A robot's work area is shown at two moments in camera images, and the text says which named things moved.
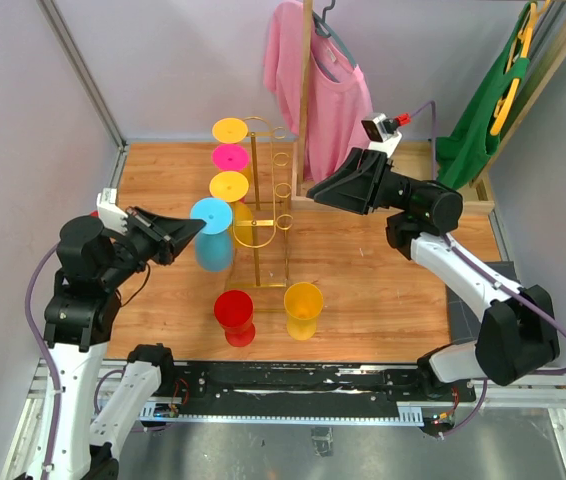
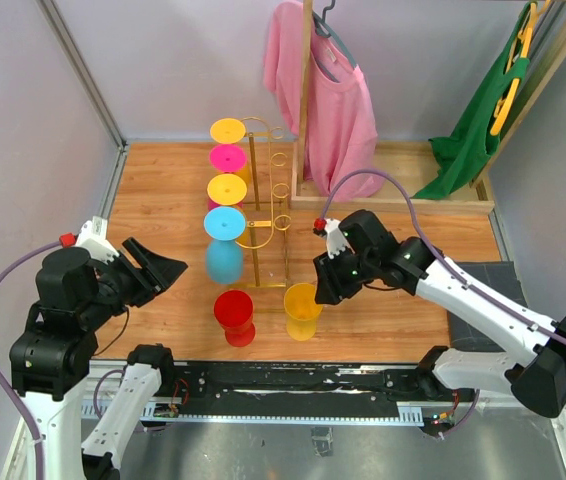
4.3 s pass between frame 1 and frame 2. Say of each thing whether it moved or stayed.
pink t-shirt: stayed
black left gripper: moved
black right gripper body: moved
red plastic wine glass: stayed
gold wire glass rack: stayed
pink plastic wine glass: stayed
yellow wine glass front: stayed
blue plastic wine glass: moved
